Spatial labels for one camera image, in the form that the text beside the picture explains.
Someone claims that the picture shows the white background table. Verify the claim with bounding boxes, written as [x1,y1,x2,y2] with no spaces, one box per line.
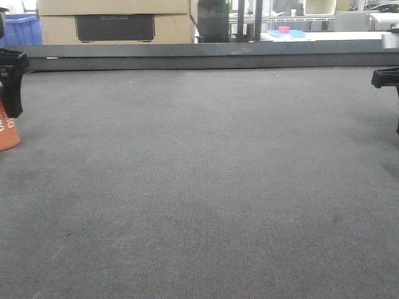
[261,31,391,42]

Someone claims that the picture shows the large cardboard box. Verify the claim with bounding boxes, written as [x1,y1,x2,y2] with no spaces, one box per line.
[37,0,198,45]

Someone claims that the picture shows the blue plastic crate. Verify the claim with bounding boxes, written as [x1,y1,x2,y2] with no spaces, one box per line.
[1,13,43,47]

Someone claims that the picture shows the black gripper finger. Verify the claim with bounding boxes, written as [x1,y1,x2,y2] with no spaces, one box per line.
[371,67,398,88]
[1,48,29,118]

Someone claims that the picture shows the blue tray on table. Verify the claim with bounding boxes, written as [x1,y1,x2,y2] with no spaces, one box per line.
[268,30,307,38]

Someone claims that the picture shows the black equipment column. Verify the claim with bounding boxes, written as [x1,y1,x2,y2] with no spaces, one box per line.
[197,1,229,43]

